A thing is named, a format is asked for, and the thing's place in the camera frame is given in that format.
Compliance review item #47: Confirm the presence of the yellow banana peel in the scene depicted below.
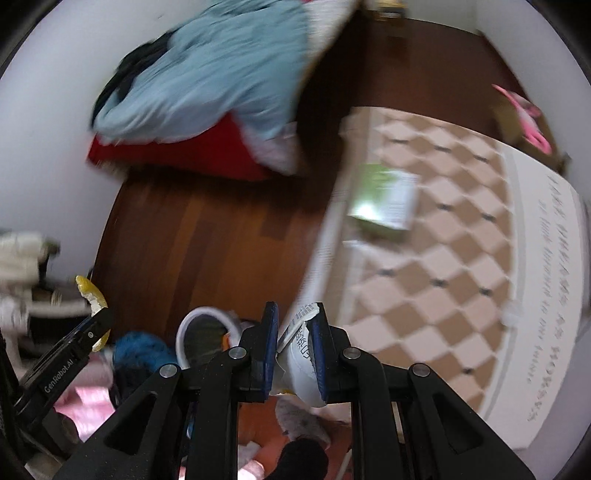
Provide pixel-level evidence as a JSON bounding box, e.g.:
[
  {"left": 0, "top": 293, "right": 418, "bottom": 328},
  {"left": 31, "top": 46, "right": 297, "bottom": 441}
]
[{"left": 75, "top": 275, "right": 110, "bottom": 353}]

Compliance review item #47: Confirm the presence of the white snack wrapper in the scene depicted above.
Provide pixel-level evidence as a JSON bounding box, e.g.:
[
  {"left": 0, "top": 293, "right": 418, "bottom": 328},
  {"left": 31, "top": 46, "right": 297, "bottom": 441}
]
[{"left": 271, "top": 302, "right": 325, "bottom": 408}]

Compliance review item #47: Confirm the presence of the white round trash bin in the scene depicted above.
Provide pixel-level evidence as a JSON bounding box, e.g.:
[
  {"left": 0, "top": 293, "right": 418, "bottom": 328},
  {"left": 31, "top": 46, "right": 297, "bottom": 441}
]
[{"left": 175, "top": 306, "right": 242, "bottom": 370}]

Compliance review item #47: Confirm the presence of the blue jacket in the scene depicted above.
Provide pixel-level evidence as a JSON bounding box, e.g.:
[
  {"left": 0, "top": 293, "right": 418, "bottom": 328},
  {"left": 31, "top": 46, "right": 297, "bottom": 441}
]
[{"left": 109, "top": 331, "right": 177, "bottom": 406}]

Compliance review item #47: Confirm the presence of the grey fluffy left slipper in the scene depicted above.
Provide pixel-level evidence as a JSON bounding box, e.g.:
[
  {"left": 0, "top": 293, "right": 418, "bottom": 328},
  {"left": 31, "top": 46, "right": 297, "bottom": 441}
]
[{"left": 274, "top": 397, "right": 332, "bottom": 448}]

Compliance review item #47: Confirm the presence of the white plush toy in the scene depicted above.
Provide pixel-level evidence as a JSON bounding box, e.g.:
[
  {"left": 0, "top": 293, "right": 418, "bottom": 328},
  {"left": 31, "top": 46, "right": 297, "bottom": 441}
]
[{"left": 1, "top": 232, "right": 60, "bottom": 331}]

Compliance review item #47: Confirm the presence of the checkered white bed quilt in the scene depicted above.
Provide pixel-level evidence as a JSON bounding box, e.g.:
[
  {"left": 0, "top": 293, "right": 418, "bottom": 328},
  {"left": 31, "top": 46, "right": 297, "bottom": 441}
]
[{"left": 295, "top": 107, "right": 590, "bottom": 450}]

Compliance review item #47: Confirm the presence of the green white box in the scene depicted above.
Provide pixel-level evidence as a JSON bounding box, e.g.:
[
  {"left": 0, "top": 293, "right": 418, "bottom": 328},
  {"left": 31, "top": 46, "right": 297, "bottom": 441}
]
[{"left": 348, "top": 164, "right": 420, "bottom": 232}]

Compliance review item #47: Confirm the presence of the red blanket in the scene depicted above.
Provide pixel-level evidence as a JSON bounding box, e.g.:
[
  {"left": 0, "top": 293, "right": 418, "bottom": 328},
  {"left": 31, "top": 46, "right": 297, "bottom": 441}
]
[{"left": 87, "top": 114, "right": 270, "bottom": 182}]

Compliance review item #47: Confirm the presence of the pink plush toy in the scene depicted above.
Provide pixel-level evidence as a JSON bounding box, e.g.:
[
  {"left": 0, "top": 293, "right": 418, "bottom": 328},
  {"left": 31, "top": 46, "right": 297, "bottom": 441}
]
[{"left": 492, "top": 84, "right": 552, "bottom": 155}]

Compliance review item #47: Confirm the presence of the light blue blanket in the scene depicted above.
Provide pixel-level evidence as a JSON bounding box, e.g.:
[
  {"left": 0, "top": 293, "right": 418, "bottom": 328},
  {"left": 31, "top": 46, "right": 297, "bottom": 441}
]
[{"left": 90, "top": 1, "right": 310, "bottom": 142}]

